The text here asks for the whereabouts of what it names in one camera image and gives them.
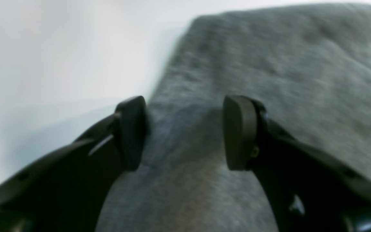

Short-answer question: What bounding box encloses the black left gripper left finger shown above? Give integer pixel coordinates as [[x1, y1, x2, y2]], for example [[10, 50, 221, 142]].
[[0, 96, 148, 232]]

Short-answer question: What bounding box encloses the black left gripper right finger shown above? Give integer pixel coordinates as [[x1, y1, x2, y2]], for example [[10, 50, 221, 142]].
[[223, 95, 371, 232]]

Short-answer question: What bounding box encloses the grey T-shirt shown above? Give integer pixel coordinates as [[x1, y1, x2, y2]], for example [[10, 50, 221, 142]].
[[96, 4, 371, 232]]

